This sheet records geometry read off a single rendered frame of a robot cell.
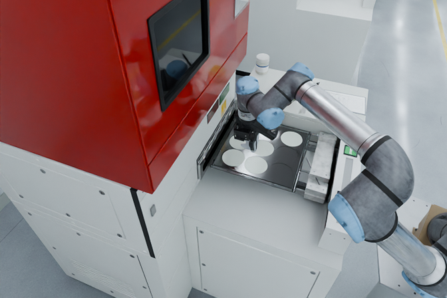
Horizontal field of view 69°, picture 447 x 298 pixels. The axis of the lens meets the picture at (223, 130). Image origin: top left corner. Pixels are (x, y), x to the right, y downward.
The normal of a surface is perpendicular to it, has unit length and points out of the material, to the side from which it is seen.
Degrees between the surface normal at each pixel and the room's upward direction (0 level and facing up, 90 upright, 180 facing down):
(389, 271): 0
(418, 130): 0
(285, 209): 0
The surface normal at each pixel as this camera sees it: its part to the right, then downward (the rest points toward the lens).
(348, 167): 0.01, -0.73
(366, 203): -0.35, -0.13
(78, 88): -0.36, 0.63
